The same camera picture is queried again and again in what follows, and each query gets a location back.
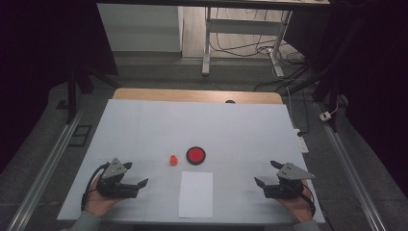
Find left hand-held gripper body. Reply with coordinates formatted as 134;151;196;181
96;157;140;199

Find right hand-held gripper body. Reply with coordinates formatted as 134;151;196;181
263;162;316;200

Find person's left hand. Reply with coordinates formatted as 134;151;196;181
84;174;124;218

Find person's right hand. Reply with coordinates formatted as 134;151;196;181
275;179;317;223

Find white power strip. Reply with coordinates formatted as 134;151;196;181
293;128;310;154

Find white paper sheet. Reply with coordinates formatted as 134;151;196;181
178;170;214;219

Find black floor plate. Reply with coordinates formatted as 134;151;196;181
68;124;93;148

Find white plug adapter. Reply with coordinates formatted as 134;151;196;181
319;102;340;122

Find large white table cover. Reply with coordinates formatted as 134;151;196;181
57;98;326;224

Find black stand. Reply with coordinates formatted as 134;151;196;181
282;64;342;133
65;64;121;125

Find white-legged desk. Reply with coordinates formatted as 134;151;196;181
95;0;331;78

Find dark curtain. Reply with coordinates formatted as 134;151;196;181
283;0;408;196
0;0;119;174

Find white cabinet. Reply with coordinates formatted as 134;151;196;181
96;3;184;53

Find left hand-held gripper cable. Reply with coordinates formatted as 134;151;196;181
80;162;111;212

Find hand-held gripper cable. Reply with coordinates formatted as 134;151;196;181
299;181;317;217
80;162;111;212

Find right hand-held gripper cable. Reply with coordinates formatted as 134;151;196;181
299;181;317;217

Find metal floor rail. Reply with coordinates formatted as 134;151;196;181
316;102;388;231
6;105;88;231

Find black floor cables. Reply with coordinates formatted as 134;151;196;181
210;8;311;92

